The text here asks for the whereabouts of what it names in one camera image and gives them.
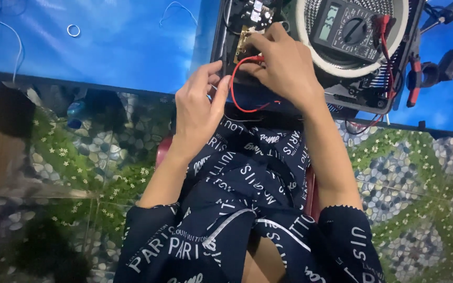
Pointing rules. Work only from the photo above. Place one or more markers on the person's right hand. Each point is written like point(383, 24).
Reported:
point(289, 74)

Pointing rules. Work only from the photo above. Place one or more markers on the person's left hand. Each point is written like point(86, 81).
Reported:
point(197, 114)

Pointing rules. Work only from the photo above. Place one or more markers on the black multimeter test probe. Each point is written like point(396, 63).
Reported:
point(224, 59)

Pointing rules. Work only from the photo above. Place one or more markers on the dark printed shirt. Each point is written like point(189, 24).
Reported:
point(226, 177)

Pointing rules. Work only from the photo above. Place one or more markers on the cooker circuit board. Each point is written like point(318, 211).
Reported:
point(250, 15)

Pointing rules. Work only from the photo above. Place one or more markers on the black digital multimeter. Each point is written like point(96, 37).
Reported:
point(346, 29)

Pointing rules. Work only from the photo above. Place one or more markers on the black induction cooker housing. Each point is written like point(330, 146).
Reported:
point(368, 92)

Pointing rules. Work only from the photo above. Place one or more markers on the blue plastic table sheet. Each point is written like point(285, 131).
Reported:
point(112, 51)

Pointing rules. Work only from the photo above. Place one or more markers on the round white induction coil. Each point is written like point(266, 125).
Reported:
point(401, 35)

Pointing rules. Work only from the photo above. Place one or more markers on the black tape roll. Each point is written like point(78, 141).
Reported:
point(431, 74)

